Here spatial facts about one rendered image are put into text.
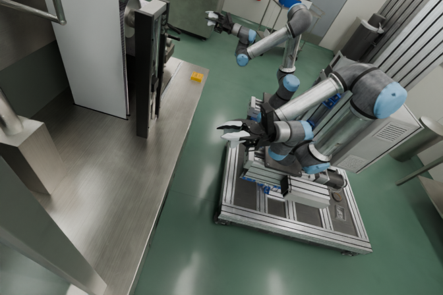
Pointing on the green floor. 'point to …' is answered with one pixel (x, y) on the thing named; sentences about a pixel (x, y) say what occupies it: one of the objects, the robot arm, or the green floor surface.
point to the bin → (419, 140)
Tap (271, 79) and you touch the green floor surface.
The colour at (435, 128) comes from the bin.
